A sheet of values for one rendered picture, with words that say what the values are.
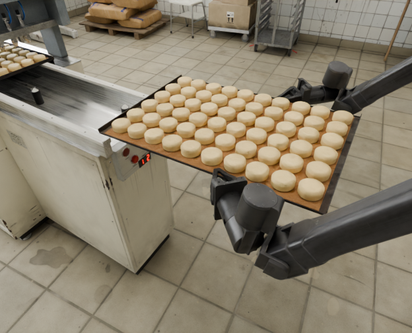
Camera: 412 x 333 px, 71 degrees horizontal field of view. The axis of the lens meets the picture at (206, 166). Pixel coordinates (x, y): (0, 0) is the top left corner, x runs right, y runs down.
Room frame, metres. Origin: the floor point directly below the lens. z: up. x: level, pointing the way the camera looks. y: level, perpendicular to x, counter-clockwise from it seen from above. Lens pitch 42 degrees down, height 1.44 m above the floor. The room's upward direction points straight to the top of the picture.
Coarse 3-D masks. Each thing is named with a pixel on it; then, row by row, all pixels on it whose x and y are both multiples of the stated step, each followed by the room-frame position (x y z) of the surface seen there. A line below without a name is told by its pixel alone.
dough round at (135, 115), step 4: (136, 108) 0.74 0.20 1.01; (140, 108) 0.74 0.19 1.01; (128, 112) 0.72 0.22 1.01; (132, 112) 0.72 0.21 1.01; (136, 112) 0.72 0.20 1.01; (140, 112) 0.72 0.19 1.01; (144, 112) 0.72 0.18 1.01; (128, 116) 0.70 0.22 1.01; (132, 116) 0.70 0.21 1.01; (136, 116) 0.70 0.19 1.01; (140, 116) 0.70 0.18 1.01; (132, 120) 0.70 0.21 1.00; (136, 120) 0.70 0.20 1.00; (140, 120) 0.70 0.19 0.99
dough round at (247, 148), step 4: (236, 144) 0.56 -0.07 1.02; (240, 144) 0.55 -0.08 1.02; (244, 144) 0.55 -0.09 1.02; (248, 144) 0.55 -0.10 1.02; (252, 144) 0.55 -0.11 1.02; (236, 148) 0.54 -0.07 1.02; (240, 148) 0.54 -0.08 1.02; (244, 148) 0.54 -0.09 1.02; (248, 148) 0.54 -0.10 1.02; (252, 148) 0.54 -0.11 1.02; (256, 148) 0.54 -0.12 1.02; (236, 152) 0.54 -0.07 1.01; (240, 152) 0.53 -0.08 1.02; (244, 152) 0.52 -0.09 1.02; (248, 152) 0.52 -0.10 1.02; (252, 152) 0.52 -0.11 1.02; (244, 156) 0.52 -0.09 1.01; (248, 156) 0.52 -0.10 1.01; (252, 156) 0.52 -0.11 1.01
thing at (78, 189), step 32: (32, 96) 1.13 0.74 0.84; (64, 96) 1.13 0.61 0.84; (96, 96) 1.13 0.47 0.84; (0, 128) 1.06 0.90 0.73; (32, 128) 0.91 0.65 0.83; (96, 128) 0.89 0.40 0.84; (32, 160) 0.98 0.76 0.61; (64, 160) 0.84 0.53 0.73; (96, 160) 0.73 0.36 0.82; (160, 160) 0.97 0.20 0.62; (64, 192) 0.90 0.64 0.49; (96, 192) 0.76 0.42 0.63; (128, 192) 0.79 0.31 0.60; (160, 192) 0.95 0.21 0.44; (64, 224) 0.99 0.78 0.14; (96, 224) 0.81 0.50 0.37; (128, 224) 0.76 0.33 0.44; (160, 224) 0.92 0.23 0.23; (128, 256) 0.73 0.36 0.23
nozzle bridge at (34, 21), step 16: (0, 0) 1.29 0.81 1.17; (16, 0) 1.34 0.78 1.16; (32, 0) 1.49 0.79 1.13; (48, 0) 1.52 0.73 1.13; (0, 16) 1.35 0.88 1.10; (16, 16) 1.41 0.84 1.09; (32, 16) 1.47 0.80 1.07; (48, 16) 1.54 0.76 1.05; (64, 16) 1.51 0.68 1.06; (0, 32) 1.30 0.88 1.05; (16, 32) 1.33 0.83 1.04; (48, 32) 1.58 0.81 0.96; (48, 48) 1.61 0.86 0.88; (64, 48) 1.58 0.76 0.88
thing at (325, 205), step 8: (176, 80) 0.97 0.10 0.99; (192, 80) 0.97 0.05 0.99; (160, 88) 0.89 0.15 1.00; (152, 96) 0.85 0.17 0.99; (136, 104) 0.78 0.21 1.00; (112, 120) 0.70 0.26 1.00; (104, 128) 0.67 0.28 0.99; (352, 128) 0.64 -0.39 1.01; (112, 136) 0.63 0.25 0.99; (352, 136) 0.60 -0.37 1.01; (344, 144) 0.57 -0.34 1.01; (152, 152) 0.56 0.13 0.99; (344, 152) 0.54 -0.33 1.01; (176, 160) 0.52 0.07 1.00; (344, 160) 0.51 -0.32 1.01; (200, 168) 0.49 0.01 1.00; (336, 168) 0.48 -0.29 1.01; (336, 176) 0.45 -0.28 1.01; (336, 184) 0.42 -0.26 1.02; (328, 192) 0.41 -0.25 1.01; (288, 200) 0.39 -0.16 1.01; (328, 200) 0.39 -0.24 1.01; (304, 208) 0.37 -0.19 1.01; (320, 208) 0.37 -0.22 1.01; (328, 208) 0.35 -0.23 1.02
